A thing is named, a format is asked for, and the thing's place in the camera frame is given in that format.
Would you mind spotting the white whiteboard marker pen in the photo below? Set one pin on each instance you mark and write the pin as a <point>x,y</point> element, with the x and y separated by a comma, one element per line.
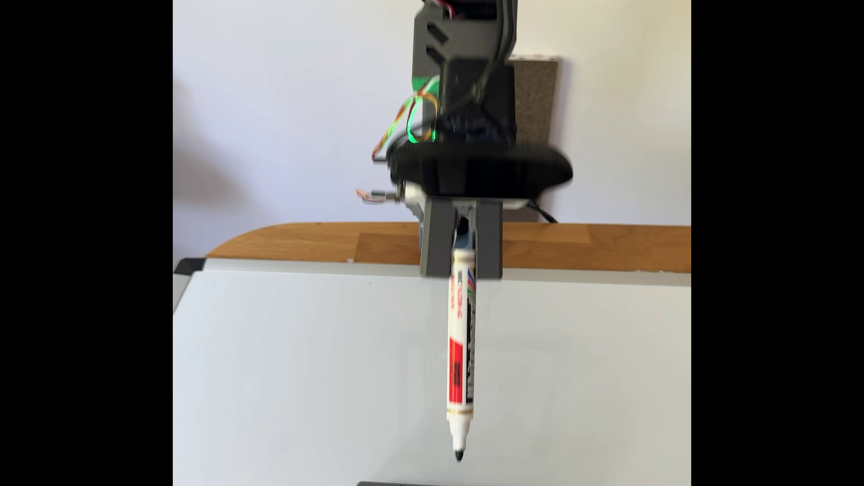
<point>461,324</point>

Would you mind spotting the black oval webcam with clip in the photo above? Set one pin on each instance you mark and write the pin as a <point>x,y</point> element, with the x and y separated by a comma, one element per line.
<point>479,172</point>

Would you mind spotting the brown textured panel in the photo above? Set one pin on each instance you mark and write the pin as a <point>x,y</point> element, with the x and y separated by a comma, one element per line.
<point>536,101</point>

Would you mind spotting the grey Da Pinchi pen holder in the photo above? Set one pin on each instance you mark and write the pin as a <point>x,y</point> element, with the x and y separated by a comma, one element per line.
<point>398,484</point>

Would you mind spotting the white whiteboard silver frame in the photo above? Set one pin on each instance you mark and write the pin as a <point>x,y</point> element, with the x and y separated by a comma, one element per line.
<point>270,378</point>

